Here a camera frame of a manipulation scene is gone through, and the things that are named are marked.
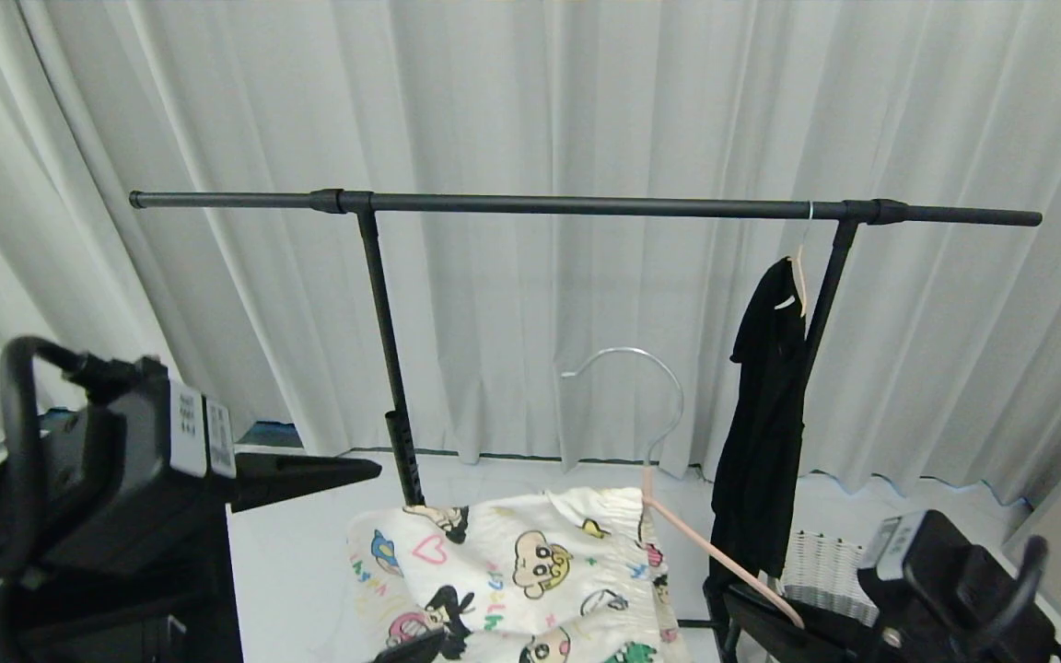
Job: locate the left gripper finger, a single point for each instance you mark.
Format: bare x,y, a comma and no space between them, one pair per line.
411,652

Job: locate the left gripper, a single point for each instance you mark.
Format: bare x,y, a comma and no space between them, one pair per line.
125,617

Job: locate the cream printed garment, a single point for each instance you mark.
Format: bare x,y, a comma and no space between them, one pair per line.
494,571

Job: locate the pink clothes hanger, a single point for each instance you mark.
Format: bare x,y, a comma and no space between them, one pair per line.
678,525
800,276

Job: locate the black t-shirt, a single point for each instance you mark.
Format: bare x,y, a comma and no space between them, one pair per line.
761,442

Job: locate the black clothes rack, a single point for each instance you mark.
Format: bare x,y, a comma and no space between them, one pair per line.
388,350

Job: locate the white laundry basket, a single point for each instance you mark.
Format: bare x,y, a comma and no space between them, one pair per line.
825,571

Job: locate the white curtain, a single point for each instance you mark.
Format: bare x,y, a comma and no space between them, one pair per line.
540,92

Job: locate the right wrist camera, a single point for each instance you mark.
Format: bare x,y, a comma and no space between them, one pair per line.
945,589

